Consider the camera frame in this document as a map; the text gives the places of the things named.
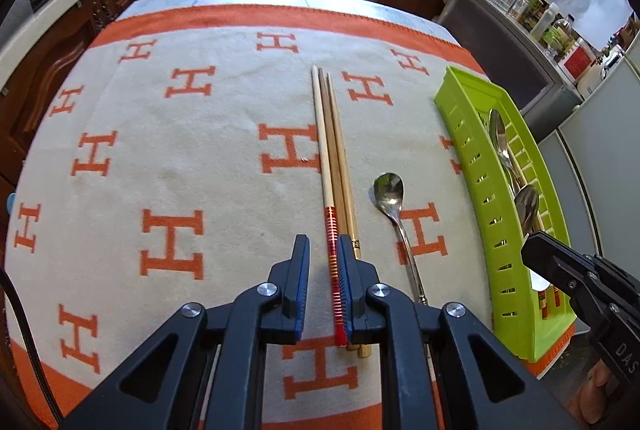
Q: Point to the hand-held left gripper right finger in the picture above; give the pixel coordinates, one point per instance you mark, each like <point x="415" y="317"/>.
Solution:
<point x="346" y="287"/>

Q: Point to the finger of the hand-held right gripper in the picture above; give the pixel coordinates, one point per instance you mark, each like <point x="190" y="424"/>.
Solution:
<point x="550" y="260"/>

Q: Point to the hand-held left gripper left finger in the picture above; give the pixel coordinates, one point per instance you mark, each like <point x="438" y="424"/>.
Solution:
<point x="300" y="287"/>

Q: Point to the white ceramic spoon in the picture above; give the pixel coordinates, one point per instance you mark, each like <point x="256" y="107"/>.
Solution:
<point x="539" y="284"/>

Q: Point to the pale red-banded wooden chopstick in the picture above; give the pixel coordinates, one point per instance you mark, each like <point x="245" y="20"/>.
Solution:
<point x="550" y="305"/>
<point x="324" y="159"/>

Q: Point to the large steel spoon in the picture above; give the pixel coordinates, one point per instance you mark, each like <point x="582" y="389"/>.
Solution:
<point x="497" y="129"/>
<point x="527" y="210"/>

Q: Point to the green plastic utensil tray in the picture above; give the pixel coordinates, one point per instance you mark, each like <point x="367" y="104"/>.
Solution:
<point x="520" y="335"/>

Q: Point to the brown wooden chopstick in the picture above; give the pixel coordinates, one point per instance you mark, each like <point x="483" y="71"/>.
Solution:
<point x="345" y="180"/>
<point x="334" y="169"/>

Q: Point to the person's right hand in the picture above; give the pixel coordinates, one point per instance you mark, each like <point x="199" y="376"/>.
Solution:
<point x="592" y="397"/>

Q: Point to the small steel spoon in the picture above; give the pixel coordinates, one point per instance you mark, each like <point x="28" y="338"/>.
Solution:
<point x="388" y="195"/>

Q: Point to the white refrigerator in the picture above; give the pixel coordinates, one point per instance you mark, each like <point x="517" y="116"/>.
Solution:
<point x="600" y="149"/>

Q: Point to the beige orange printed blanket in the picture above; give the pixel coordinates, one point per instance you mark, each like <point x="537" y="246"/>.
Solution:
<point x="200" y="149"/>

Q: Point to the red tin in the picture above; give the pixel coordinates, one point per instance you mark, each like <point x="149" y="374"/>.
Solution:
<point x="577" y="59"/>

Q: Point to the grey metal appliance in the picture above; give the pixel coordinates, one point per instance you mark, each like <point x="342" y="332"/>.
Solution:
<point x="500" y="39"/>

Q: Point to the blue round tag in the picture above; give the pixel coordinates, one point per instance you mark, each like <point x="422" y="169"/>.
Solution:
<point x="10" y="205"/>

